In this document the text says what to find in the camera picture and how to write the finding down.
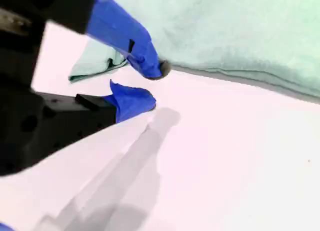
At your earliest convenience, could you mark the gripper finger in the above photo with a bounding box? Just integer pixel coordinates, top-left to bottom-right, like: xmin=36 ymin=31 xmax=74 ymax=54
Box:
xmin=46 ymin=0 xmax=173 ymax=81
xmin=37 ymin=78 xmax=158 ymax=162

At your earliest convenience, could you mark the pale green T-shirt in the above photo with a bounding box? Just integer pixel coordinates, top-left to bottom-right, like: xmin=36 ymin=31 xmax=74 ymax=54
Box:
xmin=68 ymin=0 xmax=320 ymax=100

